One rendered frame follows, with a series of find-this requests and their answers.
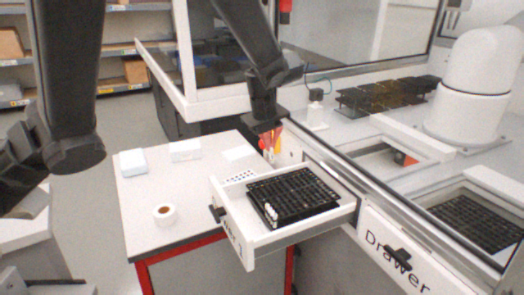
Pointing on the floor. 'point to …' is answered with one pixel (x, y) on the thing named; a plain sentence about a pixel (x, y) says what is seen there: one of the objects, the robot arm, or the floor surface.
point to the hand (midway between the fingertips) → (269, 146)
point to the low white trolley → (192, 226)
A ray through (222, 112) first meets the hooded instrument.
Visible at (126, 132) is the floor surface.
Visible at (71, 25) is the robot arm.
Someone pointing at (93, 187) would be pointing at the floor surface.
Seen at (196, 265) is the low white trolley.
